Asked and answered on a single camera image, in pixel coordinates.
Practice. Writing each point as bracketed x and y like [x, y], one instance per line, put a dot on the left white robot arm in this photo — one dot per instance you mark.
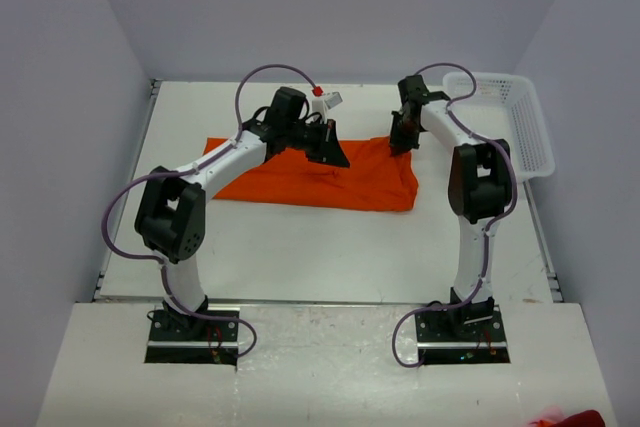
[171, 218]

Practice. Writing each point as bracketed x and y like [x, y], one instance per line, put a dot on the red cloth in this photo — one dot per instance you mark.
[588, 418]

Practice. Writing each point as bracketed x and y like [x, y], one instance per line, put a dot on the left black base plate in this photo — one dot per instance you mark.
[175, 339]

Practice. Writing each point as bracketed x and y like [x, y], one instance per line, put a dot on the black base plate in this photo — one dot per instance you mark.
[175, 339]
[440, 341]

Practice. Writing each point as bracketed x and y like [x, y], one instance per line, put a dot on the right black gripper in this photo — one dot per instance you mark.
[400, 145]

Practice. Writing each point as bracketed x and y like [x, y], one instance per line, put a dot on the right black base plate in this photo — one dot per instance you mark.
[440, 341]

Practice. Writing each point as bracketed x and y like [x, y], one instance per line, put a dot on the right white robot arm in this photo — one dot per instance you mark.
[480, 193]

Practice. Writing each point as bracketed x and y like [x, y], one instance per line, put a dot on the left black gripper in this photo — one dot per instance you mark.
[327, 149]

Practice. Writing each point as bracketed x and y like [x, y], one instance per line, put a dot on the orange t shirt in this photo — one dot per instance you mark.
[376, 180]

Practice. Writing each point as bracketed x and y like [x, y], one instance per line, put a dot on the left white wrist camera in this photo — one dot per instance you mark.
[323, 102]

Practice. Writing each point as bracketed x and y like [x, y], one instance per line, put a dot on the white plastic basket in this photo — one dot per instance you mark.
[505, 107]

